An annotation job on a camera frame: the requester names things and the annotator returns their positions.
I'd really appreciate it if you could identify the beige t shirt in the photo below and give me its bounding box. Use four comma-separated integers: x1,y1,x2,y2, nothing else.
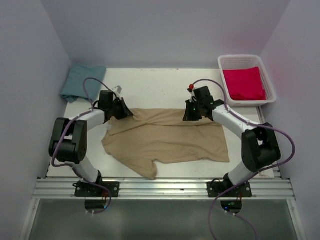
101,108,230,180

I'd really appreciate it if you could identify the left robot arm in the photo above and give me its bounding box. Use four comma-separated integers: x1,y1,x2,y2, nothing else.
48,90,134,197

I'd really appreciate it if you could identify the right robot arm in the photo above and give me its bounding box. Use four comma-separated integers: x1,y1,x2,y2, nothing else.
183,84,281,197

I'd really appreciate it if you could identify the red folded t shirt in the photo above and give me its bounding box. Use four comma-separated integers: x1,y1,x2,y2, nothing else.
223,67,267,101

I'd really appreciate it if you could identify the white plastic basket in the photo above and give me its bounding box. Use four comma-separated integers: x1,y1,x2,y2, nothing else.
218,54,277,107

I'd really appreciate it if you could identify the teal folded t shirt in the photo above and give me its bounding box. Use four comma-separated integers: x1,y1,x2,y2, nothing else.
60,63,107,103

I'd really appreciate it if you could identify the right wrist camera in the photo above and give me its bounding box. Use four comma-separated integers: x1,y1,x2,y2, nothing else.
187,84,197,102

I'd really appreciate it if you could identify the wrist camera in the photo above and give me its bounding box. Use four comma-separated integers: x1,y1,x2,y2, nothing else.
187,84,197,102
112,85,123,95

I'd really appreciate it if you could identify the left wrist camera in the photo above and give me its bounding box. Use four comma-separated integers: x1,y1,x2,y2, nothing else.
112,85,123,95

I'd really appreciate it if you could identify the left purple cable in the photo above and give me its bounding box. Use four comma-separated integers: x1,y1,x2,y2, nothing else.
51,77,113,215

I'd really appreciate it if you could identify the purple cable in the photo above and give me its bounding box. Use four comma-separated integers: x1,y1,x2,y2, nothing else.
189,78,298,240
51,77,113,215

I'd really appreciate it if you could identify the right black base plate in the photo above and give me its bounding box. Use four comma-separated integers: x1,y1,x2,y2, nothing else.
206,179,253,198

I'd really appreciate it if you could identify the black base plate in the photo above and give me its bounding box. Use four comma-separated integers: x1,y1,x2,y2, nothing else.
72,181,120,198
206,179,253,198

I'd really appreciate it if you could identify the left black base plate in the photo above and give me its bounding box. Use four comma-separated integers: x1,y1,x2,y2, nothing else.
72,181,120,198

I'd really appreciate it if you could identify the aluminium rail frame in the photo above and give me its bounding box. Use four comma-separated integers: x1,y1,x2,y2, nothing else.
19,106,301,240

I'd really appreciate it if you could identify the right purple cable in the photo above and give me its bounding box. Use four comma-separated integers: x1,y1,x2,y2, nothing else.
189,78,298,240

